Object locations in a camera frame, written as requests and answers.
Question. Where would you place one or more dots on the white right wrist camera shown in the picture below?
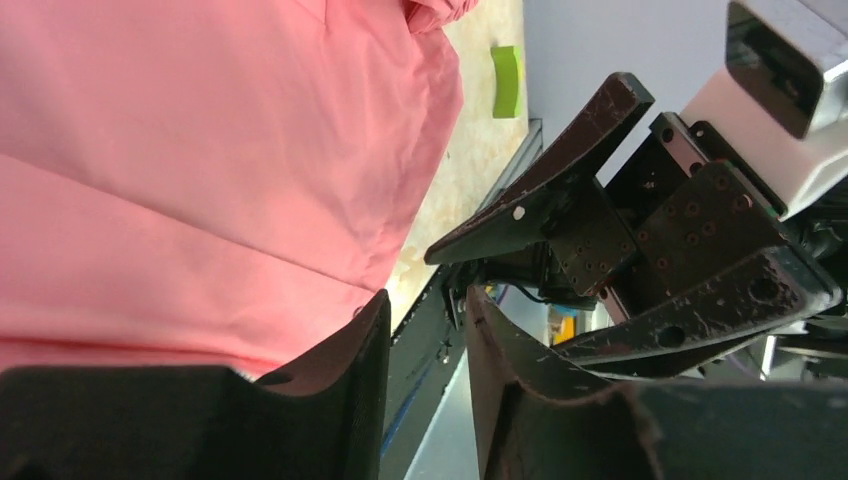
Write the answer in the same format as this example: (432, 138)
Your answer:
(780, 97)

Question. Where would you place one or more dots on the pink zip-up jacket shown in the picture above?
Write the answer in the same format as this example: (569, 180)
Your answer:
(211, 182)

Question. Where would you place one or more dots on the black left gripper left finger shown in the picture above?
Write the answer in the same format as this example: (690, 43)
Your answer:
(318, 417)

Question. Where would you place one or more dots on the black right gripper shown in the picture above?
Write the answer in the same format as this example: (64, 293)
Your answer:
(683, 250)

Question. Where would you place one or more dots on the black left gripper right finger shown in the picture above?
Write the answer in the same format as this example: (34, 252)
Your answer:
(538, 416)

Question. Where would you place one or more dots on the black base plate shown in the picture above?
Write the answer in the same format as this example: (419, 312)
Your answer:
(424, 353)

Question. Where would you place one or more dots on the aluminium frame rail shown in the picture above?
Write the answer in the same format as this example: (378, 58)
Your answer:
(526, 154)

